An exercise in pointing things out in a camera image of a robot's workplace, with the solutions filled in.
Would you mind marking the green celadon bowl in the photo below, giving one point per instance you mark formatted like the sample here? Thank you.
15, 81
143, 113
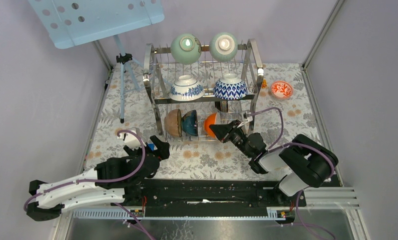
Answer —
186, 49
223, 47

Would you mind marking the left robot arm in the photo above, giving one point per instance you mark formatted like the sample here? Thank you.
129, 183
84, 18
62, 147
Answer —
114, 181

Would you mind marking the blue sponge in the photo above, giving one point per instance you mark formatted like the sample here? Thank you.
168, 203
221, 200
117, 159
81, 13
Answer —
151, 146

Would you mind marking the red white coral bowl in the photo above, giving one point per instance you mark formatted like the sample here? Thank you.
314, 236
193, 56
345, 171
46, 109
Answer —
281, 90

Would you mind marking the brown speckled bowl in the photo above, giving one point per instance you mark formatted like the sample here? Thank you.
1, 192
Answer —
172, 122

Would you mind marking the steel two-tier dish rack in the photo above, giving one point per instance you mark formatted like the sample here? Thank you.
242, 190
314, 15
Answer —
160, 71

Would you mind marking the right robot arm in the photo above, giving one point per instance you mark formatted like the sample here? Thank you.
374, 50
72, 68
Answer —
311, 164

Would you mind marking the white blue floral bowl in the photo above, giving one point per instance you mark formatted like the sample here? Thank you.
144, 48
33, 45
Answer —
186, 88

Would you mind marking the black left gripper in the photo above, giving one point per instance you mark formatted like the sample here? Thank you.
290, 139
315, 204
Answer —
162, 147

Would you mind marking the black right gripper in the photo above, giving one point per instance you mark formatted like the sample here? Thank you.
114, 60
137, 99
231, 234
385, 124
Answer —
221, 130

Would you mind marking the light blue music stand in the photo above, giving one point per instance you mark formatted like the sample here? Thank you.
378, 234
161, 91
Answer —
75, 22

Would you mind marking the orange bowl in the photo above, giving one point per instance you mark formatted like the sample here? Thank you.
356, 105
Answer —
213, 119

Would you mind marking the right green celadon bowl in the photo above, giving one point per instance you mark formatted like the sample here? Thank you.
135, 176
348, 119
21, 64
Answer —
223, 47

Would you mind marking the floral tablecloth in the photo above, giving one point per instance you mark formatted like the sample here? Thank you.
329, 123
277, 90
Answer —
278, 121

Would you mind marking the blue white zigzag bowl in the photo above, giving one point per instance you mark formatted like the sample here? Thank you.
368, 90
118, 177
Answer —
230, 87

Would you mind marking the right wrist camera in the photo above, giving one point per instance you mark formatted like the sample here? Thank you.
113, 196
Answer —
246, 119

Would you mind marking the dark patterned bowl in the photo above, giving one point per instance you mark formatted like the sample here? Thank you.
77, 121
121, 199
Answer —
222, 106

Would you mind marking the teal blue bowl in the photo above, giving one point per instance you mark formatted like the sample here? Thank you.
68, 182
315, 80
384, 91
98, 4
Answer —
189, 123

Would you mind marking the left green celadon bowl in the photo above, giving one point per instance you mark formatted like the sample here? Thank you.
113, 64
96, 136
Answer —
186, 49

